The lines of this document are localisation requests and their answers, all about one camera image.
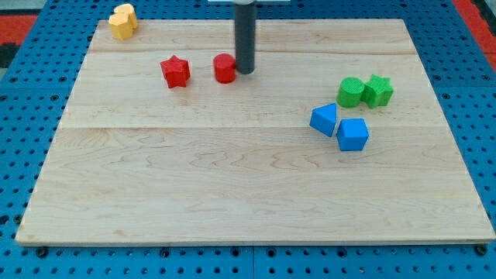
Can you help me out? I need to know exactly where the red star block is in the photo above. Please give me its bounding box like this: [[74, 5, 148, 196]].
[[160, 55, 191, 88]]

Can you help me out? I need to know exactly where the green star block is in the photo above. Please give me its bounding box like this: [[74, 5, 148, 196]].
[[360, 74, 394, 109]]

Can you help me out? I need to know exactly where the blue triangular prism block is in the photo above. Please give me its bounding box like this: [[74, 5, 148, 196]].
[[309, 103, 337, 137]]

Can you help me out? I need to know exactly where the red cylinder block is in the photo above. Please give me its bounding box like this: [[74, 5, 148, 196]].
[[213, 53, 236, 84]]

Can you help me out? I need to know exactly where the wooden board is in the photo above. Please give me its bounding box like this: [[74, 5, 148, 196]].
[[15, 19, 495, 247]]

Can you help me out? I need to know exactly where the blue cube block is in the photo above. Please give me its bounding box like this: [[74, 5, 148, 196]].
[[336, 118, 369, 151]]

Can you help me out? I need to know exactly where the green cylinder block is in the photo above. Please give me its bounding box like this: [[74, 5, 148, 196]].
[[336, 77, 365, 109]]

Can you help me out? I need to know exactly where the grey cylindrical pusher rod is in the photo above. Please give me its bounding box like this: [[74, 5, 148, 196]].
[[233, 0, 257, 74]]

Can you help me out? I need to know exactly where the yellow hexagon block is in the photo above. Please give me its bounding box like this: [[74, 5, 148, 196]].
[[108, 13, 133, 40]]

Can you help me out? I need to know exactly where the yellow heart block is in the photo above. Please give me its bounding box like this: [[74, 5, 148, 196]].
[[113, 3, 138, 29]]

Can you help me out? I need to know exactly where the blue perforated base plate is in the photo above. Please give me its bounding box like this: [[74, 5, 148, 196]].
[[1, 1, 495, 278]]

